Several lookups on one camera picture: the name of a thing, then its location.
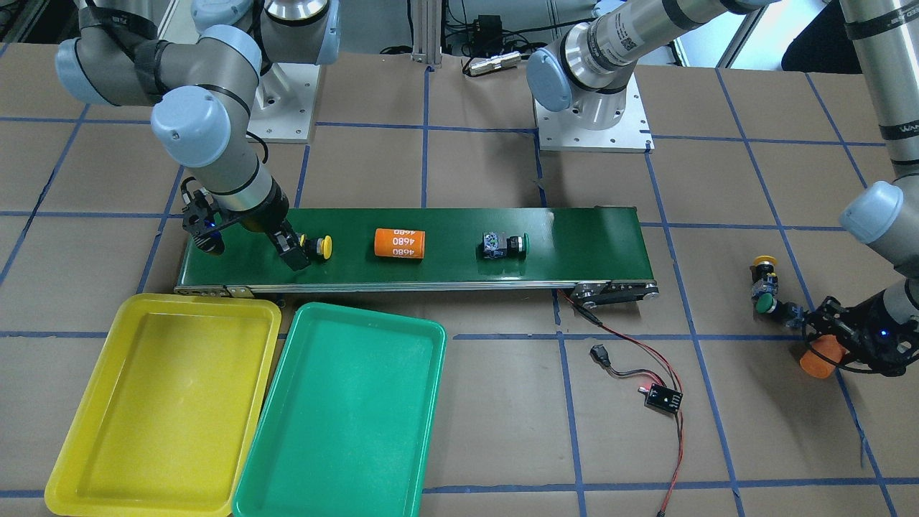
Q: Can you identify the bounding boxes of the yellow push button switch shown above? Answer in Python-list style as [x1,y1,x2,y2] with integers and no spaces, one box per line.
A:
[298,233,334,261]

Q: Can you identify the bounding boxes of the red black wire with board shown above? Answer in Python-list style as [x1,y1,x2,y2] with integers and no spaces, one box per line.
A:
[560,287,685,517]

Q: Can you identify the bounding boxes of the green plastic tray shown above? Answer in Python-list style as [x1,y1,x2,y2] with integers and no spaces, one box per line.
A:
[233,302,447,516]

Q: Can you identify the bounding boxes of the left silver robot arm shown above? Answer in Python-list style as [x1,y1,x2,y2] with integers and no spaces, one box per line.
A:
[531,65,917,381]

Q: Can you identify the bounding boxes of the plain orange cylinder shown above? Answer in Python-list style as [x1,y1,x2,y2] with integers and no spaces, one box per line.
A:
[798,335,848,379]

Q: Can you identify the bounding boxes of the green push button switch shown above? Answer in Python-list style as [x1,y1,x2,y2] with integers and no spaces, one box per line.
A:
[480,231,531,261]

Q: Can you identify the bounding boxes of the black power adapter box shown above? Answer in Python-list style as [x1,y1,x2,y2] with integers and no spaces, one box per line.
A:
[470,14,503,57]

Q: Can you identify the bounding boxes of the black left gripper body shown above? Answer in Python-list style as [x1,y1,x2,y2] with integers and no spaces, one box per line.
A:
[804,294,916,377]

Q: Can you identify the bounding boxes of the yellow plastic tray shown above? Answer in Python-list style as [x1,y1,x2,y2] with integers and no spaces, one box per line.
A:
[44,294,281,516]

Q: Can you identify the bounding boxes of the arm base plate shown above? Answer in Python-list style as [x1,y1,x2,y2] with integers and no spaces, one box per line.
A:
[248,63,322,144]
[533,76,656,153]

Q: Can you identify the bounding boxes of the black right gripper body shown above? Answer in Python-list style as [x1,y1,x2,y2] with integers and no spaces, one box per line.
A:
[179,176,290,238]

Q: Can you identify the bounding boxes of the orange cylinder with print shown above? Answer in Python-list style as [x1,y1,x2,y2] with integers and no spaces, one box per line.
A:
[373,227,426,261]

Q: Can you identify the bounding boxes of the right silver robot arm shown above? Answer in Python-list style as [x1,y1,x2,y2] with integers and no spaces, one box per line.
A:
[55,1,340,271]

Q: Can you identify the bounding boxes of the green conveyor belt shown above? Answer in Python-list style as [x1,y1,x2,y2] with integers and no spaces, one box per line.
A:
[174,207,659,307]

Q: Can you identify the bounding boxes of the aluminium frame post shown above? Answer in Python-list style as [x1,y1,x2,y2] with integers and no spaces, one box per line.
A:
[409,0,444,70]

